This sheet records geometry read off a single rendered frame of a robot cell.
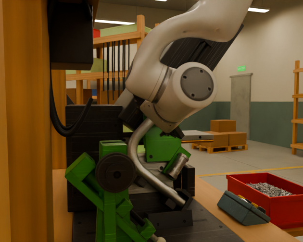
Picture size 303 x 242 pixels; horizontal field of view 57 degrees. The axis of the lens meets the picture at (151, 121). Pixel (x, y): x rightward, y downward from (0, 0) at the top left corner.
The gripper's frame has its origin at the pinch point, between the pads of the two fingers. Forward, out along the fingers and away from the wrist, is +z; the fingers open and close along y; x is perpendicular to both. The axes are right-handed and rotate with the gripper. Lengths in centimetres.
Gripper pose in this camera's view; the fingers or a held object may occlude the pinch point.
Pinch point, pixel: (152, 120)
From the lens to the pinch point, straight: 77.7
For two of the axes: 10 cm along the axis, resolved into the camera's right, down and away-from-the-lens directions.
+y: -7.3, -6.8, -0.4
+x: -6.4, 7.1, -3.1
